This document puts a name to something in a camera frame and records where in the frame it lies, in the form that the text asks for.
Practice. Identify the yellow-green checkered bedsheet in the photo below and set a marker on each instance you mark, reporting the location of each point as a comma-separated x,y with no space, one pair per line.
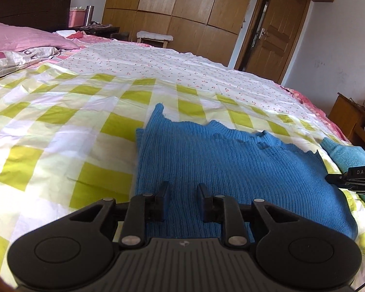
64,121

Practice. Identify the dark nightstand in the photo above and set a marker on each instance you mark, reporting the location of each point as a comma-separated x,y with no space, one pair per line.
106,30

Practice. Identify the pink patterned bedsheet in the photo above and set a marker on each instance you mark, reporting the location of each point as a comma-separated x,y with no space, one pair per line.
316,109

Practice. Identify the white heart-print pillow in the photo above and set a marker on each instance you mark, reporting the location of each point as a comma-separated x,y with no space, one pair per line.
15,59

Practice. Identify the blue striped knit sweater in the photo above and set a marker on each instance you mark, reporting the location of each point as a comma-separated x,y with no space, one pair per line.
231,170

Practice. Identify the pink pillow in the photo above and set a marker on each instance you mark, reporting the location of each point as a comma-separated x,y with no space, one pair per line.
24,38

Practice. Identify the wooden side desk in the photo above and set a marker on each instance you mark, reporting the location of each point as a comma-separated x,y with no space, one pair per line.
346,115

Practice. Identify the teal fleece cloth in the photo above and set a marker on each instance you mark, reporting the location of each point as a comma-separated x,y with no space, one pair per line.
349,155

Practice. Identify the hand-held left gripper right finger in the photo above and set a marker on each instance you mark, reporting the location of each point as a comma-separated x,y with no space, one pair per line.
201,202

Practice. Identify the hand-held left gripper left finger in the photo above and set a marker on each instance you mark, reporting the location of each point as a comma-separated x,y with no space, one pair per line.
163,202

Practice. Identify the cushioned wooden stool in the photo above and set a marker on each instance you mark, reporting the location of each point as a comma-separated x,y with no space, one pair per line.
153,36

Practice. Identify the wooden wardrobe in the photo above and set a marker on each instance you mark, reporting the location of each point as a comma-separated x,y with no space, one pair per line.
182,9

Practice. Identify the wooden door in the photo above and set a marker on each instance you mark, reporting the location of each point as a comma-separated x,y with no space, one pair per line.
279,36

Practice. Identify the steel thermos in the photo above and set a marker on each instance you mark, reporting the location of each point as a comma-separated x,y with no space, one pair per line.
89,15

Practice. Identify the pink basket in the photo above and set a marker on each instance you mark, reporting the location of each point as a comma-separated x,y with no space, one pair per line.
76,18

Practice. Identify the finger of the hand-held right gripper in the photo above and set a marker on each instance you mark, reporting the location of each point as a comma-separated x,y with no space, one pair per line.
337,179

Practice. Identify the white floral bedsheet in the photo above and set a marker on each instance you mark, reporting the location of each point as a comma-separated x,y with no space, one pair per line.
170,67

